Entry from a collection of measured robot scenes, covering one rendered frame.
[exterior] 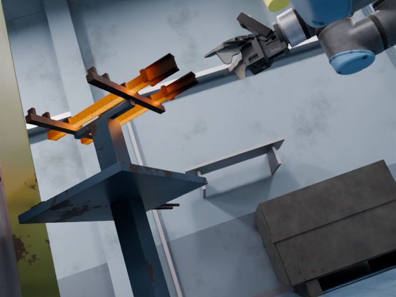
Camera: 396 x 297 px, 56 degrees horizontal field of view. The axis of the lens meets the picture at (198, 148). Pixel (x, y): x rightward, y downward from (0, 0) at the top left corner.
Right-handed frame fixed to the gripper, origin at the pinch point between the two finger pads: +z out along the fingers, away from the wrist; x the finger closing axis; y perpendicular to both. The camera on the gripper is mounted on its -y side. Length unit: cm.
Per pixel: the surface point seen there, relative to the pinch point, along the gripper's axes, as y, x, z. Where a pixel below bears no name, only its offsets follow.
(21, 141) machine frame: -4, -12, 63
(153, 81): 2.5, -12.6, 13.6
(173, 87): 0.1, -0.6, 13.5
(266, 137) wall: -73, 343, 56
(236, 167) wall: -50, 322, 99
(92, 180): 27.3, -32.1, 24.7
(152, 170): 27.2, -20.9, 17.0
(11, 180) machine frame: 10, -18, 64
